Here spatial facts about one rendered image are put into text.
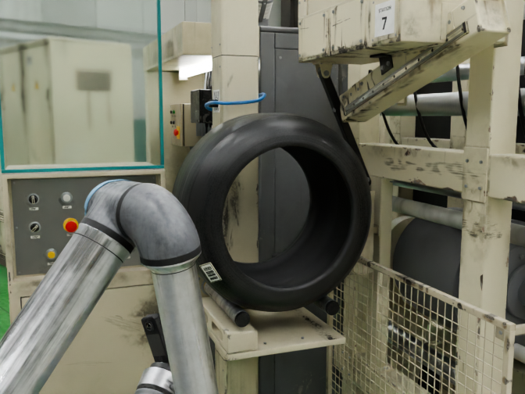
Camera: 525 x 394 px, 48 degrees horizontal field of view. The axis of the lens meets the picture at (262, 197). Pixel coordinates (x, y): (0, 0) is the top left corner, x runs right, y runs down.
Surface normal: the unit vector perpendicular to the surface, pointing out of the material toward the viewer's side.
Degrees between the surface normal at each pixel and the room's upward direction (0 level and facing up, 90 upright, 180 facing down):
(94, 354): 90
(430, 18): 90
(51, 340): 86
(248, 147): 81
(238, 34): 90
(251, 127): 47
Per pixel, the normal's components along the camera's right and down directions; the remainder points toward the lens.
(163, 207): 0.33, -0.58
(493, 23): 0.33, -0.18
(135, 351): 0.35, 0.13
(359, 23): -0.94, 0.05
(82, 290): 0.58, -0.02
